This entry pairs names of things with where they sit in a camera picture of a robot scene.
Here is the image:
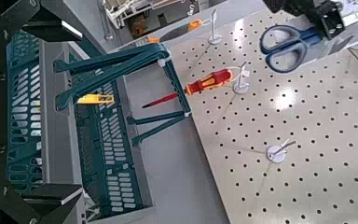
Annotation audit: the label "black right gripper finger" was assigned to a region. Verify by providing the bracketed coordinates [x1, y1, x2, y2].
[4, 0, 84, 43]
[0, 184, 84, 224]

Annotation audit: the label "blue scissors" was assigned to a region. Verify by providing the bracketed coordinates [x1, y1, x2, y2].
[258, 4, 358, 75]

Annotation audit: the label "white pegboard panel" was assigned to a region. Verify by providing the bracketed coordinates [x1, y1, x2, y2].
[164, 0, 358, 224]

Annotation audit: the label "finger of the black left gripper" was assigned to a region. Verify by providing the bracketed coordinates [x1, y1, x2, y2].
[310, 0, 347, 40]

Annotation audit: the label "white partition panel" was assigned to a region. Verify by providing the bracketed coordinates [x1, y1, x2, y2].
[117, 46, 231, 224]

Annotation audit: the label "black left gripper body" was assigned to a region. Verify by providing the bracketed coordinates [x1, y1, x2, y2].
[262, 0, 324, 18]

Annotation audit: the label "red yellow screwdriver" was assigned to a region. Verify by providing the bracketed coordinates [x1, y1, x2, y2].
[141, 68, 235, 110]

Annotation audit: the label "yellow handled tool on card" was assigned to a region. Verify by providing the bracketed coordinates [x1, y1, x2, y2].
[76, 93, 116, 105]

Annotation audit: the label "teal grey folding crate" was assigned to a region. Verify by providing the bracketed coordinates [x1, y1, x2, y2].
[5, 29, 194, 224]

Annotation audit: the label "white wire rack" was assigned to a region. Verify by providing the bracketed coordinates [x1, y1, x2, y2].
[101, 0, 200, 30]

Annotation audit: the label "white pegboard hook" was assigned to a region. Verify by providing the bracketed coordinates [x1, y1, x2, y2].
[207, 8, 224, 46]
[266, 138, 298, 164]
[232, 60, 252, 95]

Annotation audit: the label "brown box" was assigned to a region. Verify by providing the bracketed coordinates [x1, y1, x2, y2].
[130, 14, 147, 39]

